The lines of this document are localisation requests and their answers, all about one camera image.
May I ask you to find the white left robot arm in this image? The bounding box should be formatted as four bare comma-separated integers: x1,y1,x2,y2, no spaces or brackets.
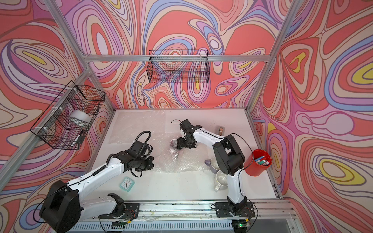
39,141,154,233

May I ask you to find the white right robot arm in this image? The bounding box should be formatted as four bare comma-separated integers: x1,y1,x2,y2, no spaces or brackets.
176,119,247,207

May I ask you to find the teal alarm clock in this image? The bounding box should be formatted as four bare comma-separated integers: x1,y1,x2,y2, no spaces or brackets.
119,177,135,192

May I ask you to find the grey tape dispenser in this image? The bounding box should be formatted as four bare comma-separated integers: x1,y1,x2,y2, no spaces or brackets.
216,126,225,136

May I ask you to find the lilac mug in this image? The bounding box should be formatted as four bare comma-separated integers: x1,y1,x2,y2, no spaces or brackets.
205,157,220,174

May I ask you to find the white mug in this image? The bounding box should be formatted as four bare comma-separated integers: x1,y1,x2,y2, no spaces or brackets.
214,170,228,192

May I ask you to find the black marker in basket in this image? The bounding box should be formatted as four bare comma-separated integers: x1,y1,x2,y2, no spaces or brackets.
74,131,85,145

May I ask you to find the white tape roll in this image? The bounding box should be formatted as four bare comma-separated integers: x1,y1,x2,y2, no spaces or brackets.
70,110,92,128

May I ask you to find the red pen cup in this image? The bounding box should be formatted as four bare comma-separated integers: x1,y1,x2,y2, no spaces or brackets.
244,149,272,177

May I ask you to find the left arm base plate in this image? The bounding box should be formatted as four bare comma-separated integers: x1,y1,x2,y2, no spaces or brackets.
99,203,140,220

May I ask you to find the back wire basket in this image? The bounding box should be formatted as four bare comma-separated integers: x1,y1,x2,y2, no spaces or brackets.
146,49,210,84

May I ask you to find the wire basket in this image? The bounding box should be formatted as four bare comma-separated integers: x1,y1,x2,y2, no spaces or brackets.
30,81,106,150
146,49,210,84

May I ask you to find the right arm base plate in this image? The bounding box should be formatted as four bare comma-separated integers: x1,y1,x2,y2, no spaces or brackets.
210,202,256,219

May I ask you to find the left wire basket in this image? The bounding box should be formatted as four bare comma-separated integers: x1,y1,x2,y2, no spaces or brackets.
30,81,106,150

